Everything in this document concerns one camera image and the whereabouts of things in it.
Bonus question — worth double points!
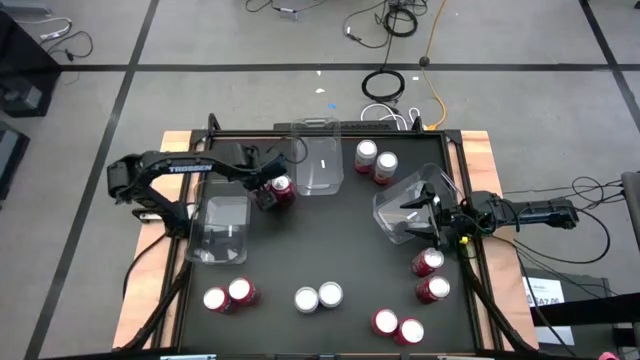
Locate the black coiled cable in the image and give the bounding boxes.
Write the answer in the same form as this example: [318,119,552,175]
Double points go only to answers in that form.
[382,5,419,39]
[360,68,407,104]

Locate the red Coke can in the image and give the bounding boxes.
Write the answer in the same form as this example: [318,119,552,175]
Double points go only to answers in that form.
[393,317,426,347]
[227,277,261,307]
[370,308,400,337]

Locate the black cable with plug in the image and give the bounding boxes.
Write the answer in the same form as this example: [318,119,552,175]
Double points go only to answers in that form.
[39,30,95,64]
[342,10,392,50]

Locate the white paper sign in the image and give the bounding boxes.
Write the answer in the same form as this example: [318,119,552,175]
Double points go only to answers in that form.
[521,276,577,347]

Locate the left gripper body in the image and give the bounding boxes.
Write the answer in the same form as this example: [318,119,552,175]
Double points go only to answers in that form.
[249,148,290,184]

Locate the white cable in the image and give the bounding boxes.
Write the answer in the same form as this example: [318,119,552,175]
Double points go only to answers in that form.
[359,102,422,132]
[14,16,74,41]

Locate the clear plastic bin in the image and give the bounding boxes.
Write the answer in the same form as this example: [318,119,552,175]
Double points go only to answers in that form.
[372,162,465,246]
[289,116,346,197]
[185,179,252,265]

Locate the dark grey box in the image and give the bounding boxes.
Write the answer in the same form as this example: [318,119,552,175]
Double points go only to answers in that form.
[522,267,616,360]

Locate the black looped cable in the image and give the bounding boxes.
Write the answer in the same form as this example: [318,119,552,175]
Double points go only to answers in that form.
[569,175,626,212]

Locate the black cabinet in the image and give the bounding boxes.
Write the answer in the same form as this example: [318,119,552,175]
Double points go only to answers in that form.
[0,8,63,119]

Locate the long black cable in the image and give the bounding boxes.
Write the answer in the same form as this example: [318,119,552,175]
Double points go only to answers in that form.
[492,207,613,266]

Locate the black table frame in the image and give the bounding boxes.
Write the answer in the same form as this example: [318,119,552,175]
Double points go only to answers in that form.
[167,112,496,357]

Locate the dark grey case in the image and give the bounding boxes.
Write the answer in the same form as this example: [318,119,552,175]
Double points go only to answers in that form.
[0,121,31,201]

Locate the dark red soda can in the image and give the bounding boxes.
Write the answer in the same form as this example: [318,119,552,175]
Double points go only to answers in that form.
[268,173,299,209]

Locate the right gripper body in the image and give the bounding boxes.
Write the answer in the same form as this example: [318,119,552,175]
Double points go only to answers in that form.
[432,196,475,242]

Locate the orange cable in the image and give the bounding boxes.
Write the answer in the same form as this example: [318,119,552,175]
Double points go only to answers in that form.
[421,0,449,132]

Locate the black bar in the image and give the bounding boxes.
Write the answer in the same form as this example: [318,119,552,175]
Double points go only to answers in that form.
[528,291,640,329]

